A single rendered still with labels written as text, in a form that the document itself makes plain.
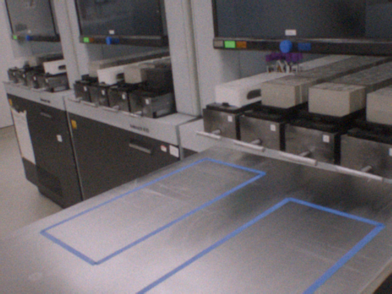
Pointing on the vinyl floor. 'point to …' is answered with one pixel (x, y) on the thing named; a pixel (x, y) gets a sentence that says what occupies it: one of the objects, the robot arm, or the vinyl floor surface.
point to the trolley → (212, 233)
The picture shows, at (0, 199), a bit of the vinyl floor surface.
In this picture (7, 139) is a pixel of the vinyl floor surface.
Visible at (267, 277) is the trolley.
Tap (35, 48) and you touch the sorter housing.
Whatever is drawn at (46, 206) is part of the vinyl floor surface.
